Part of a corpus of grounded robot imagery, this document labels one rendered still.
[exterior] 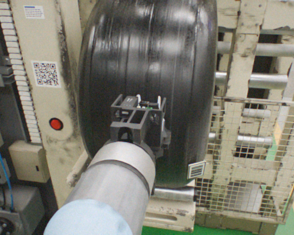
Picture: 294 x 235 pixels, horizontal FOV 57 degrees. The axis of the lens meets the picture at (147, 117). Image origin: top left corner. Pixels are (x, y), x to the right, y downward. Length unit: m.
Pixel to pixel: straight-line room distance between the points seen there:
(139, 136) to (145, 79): 0.22
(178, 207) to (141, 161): 0.56
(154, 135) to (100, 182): 0.15
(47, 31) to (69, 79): 0.14
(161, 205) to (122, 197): 0.60
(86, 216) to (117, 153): 0.09
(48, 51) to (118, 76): 0.28
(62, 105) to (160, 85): 0.38
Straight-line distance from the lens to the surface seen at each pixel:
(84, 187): 0.25
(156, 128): 0.37
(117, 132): 0.32
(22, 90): 0.88
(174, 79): 0.51
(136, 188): 0.26
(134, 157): 0.29
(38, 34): 0.77
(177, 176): 0.63
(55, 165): 0.97
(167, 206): 0.84
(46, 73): 0.79
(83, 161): 0.87
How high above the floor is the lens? 1.49
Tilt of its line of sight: 30 degrees down
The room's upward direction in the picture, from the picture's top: straight up
